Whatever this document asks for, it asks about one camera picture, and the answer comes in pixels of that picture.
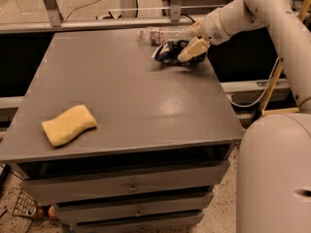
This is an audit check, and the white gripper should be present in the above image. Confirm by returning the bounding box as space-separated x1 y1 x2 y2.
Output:
178 8 231 62

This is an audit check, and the blue chip bag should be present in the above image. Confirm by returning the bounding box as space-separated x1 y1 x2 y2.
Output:
152 40 207 66

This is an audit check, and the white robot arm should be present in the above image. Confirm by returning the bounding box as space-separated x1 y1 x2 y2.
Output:
191 0 311 233

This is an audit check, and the clear plastic water bottle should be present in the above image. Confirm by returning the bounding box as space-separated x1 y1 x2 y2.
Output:
137 26 194 46

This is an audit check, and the grey metal railing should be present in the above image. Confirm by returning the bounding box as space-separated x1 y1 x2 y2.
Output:
0 0 311 35

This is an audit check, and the yellow wooden stand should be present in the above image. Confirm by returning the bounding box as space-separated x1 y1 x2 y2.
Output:
255 0 311 116

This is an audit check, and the grey drawer cabinet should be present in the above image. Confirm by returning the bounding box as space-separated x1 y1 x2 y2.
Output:
0 27 246 233

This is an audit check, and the yellow sponge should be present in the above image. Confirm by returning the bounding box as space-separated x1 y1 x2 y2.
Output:
42 105 97 147

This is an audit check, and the bottom grey drawer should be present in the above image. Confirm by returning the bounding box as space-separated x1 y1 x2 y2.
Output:
75 211 203 233

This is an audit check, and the grey drawer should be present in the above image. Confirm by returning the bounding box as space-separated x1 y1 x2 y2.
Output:
55 192 214 223
22 161 229 204
75 211 203 233

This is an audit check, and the top grey drawer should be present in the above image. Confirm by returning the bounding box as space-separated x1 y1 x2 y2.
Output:
22 161 229 204

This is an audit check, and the middle grey drawer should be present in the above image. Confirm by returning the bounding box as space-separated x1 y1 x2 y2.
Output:
55 192 214 223

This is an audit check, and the black cable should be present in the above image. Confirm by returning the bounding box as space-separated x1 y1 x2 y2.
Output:
180 14 197 25

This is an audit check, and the white cable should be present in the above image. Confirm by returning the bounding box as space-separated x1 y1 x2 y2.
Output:
227 56 280 109

